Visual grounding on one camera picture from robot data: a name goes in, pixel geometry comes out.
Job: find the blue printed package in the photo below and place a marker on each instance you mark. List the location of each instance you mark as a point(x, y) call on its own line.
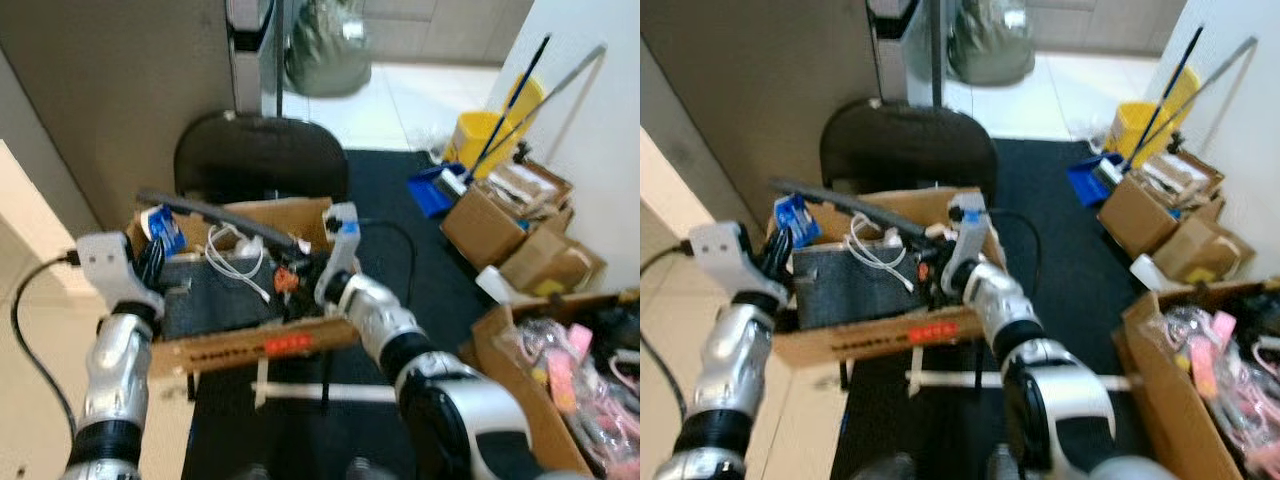
point(795, 220)
point(165, 228)

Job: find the long black bar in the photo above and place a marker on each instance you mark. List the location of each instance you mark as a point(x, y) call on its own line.
point(220, 215)
point(850, 205)

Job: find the cardboard box of pink packets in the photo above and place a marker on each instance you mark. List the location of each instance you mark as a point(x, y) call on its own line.
point(1150, 370)
point(490, 350)

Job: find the black padded chair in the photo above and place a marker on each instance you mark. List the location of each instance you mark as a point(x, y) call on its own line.
point(260, 160)
point(905, 150)

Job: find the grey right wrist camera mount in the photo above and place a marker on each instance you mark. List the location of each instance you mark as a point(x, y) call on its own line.
point(967, 235)
point(340, 240)

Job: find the grey right robot leg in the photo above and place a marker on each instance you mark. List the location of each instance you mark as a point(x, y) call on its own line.
point(365, 470)
point(1005, 465)

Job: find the small closed cardboard box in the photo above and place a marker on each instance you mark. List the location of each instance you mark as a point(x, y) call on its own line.
point(550, 265)
point(1205, 250)

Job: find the yellow mop bucket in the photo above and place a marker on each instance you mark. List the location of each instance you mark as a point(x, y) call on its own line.
point(475, 130)
point(1135, 125)

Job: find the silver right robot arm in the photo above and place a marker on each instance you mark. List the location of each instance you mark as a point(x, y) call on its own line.
point(1060, 420)
point(470, 420)

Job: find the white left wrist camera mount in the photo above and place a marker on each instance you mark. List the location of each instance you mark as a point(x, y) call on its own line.
point(110, 265)
point(725, 255)

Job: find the open cardboard box with papers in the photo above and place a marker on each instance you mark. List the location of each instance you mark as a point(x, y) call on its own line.
point(1135, 215)
point(480, 230)

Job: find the blue dustpan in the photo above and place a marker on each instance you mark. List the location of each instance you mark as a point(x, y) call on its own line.
point(1090, 180)
point(432, 192)

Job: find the long white stick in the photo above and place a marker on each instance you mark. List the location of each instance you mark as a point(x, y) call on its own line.
point(330, 392)
point(950, 380)

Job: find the cardboard box with red label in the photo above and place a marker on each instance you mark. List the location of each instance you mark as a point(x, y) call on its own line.
point(860, 345)
point(230, 350)

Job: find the black floor mat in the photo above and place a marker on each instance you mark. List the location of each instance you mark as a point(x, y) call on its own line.
point(1050, 190)
point(400, 190)

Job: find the grey-green bag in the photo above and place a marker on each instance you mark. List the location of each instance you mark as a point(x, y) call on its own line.
point(325, 50)
point(990, 45)

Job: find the metal door post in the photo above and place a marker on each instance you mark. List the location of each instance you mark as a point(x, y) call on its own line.
point(250, 50)
point(900, 40)

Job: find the pink packet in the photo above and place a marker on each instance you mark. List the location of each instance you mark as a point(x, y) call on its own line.
point(1222, 330)
point(580, 340)
point(1205, 375)
point(560, 385)

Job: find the dark grey panel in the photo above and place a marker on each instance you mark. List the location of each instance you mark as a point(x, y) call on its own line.
point(850, 290)
point(215, 300)

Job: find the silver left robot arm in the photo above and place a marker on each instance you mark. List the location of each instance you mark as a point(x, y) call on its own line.
point(725, 390)
point(110, 390)

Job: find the small orange object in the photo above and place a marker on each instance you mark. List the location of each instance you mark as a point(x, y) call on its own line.
point(925, 272)
point(285, 282)

